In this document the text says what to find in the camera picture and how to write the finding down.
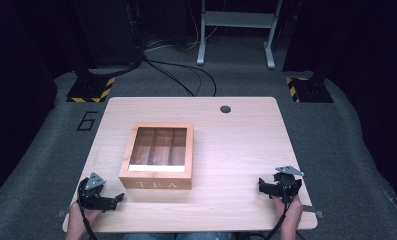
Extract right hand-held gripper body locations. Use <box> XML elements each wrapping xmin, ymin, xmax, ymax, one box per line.
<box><xmin>267</xmin><ymin>165</ymin><xmax>305</xmax><ymax>204</ymax></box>

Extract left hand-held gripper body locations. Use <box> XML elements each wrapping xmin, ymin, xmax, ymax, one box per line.
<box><xmin>77</xmin><ymin>171</ymin><xmax>115</xmax><ymax>212</ymax></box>

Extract wooden tea box glass lid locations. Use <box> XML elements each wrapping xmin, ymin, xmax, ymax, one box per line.
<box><xmin>118</xmin><ymin>121</ymin><xmax>195</xmax><ymax>191</ymax></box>

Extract person's left hand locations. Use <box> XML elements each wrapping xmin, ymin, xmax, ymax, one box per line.
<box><xmin>67</xmin><ymin>200</ymin><xmax>104</xmax><ymax>234</ymax></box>

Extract person's right hand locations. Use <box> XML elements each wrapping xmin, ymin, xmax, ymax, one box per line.
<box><xmin>273</xmin><ymin>194</ymin><xmax>304</xmax><ymax>231</ymax></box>

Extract black stand base striped edge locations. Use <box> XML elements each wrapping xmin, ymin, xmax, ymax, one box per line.
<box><xmin>66</xmin><ymin>67</ymin><xmax>116</xmax><ymax>104</ymax></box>
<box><xmin>284</xmin><ymin>75</ymin><xmax>334</xmax><ymax>104</ymax></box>

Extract dark cabinet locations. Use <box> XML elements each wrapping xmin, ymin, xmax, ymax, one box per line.
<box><xmin>70</xmin><ymin>0</ymin><xmax>144</xmax><ymax>69</ymax></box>

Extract white metal stand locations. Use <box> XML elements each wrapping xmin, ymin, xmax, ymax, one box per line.
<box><xmin>196</xmin><ymin>0</ymin><xmax>284</xmax><ymax>70</ymax></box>

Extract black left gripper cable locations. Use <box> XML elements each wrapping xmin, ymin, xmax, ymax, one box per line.
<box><xmin>79</xmin><ymin>205</ymin><xmax>99</xmax><ymax>240</ymax></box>

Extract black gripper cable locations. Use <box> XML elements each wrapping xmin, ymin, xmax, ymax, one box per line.
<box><xmin>79</xmin><ymin>205</ymin><xmax>99</xmax><ymax>240</ymax></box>
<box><xmin>265</xmin><ymin>201</ymin><xmax>292</xmax><ymax>240</ymax></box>

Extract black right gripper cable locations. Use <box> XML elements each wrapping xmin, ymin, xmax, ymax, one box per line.
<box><xmin>265</xmin><ymin>201</ymin><xmax>292</xmax><ymax>240</ymax></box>

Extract black floor cables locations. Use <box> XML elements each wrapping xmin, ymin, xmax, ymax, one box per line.
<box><xmin>141</xmin><ymin>54</ymin><xmax>218</xmax><ymax>98</ymax></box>

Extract white floor cables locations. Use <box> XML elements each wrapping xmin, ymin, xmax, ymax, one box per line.
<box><xmin>143</xmin><ymin>0</ymin><xmax>228</xmax><ymax>53</ymax></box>

